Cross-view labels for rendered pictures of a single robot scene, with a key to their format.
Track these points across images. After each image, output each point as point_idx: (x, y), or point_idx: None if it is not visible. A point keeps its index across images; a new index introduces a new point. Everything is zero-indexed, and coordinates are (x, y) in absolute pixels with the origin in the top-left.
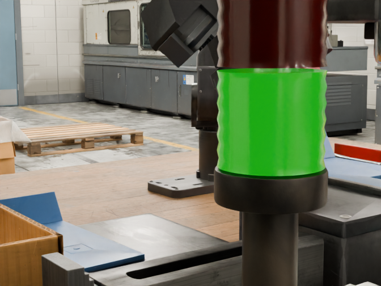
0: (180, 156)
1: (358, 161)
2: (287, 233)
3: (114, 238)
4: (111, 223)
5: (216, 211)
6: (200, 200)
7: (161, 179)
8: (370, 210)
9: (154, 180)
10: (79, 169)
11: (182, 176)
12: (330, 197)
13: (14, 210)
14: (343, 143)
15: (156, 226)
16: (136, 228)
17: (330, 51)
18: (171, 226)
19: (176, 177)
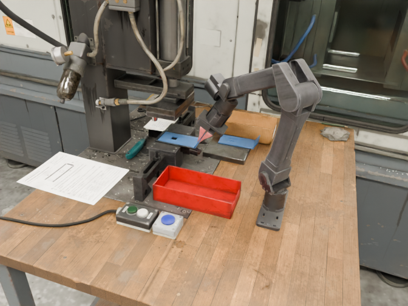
0: (344, 243)
1: (186, 146)
2: None
3: (234, 147)
4: (243, 152)
5: (243, 182)
6: (258, 189)
7: (287, 193)
8: (170, 127)
9: (287, 191)
10: (345, 203)
11: (285, 199)
12: (179, 129)
13: (231, 122)
14: (227, 202)
15: (232, 154)
16: (235, 152)
17: (197, 123)
18: (229, 155)
19: (286, 198)
